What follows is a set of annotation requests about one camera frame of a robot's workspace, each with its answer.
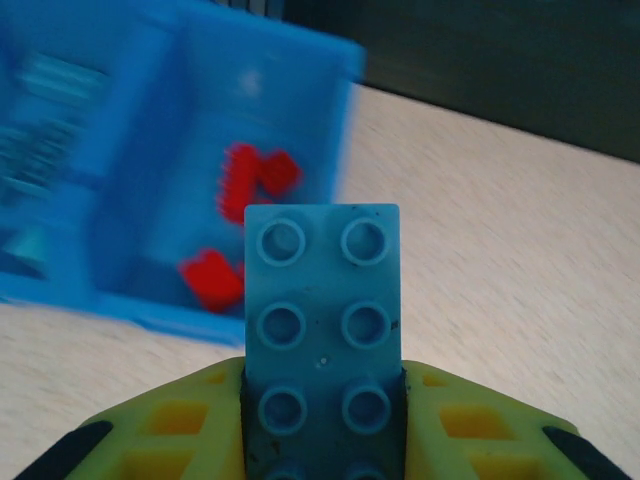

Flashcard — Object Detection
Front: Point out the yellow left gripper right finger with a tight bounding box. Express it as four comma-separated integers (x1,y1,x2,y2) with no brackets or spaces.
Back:
401,358,637,480

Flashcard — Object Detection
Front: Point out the blue divided plastic bin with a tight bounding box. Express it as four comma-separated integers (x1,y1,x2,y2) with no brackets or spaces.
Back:
0,0,369,349

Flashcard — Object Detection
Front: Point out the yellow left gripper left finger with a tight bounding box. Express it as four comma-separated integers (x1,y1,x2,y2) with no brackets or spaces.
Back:
14,356,250,480

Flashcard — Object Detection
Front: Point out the long light blue lego brick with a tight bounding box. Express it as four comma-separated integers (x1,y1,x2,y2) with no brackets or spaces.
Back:
243,202,405,480

